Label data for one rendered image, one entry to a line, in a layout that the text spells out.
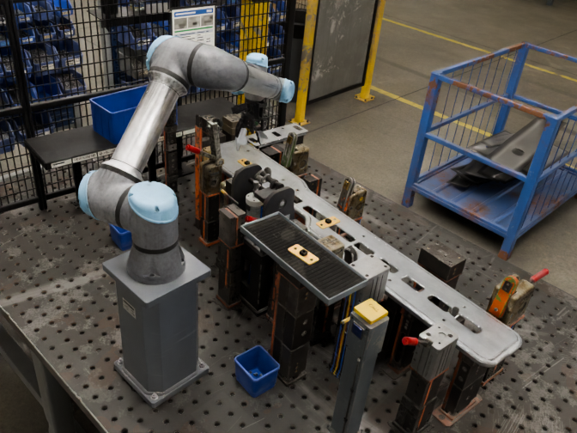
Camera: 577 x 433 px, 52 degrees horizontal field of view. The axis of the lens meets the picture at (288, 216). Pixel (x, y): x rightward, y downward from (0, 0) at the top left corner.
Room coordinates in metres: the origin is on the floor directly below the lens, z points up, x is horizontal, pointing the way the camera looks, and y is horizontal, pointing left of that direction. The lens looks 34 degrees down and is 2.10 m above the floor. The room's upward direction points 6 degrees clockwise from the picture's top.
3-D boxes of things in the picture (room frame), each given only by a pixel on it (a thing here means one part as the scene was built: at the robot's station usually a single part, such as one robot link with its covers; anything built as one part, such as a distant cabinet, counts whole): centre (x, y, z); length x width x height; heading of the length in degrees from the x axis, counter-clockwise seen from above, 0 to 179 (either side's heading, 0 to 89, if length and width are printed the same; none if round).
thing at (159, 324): (1.20, 0.33, 0.90); 0.21 x 0.21 x 0.40; 49
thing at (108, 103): (2.14, 0.65, 1.10); 0.30 x 0.17 x 0.13; 139
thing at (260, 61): (1.97, 0.16, 1.38); 0.09 x 0.08 x 0.11; 158
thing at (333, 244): (1.42, -0.13, 0.89); 0.13 x 0.11 x 0.38; 133
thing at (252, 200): (1.58, 0.08, 0.94); 0.18 x 0.13 x 0.49; 43
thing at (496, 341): (1.63, -0.15, 1.00); 1.38 x 0.22 x 0.02; 43
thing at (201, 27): (2.46, 0.48, 1.30); 0.23 x 0.02 x 0.31; 133
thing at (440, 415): (1.18, -0.56, 0.84); 0.18 x 0.06 x 0.29; 133
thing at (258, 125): (1.97, 0.16, 1.22); 0.09 x 0.08 x 0.12; 43
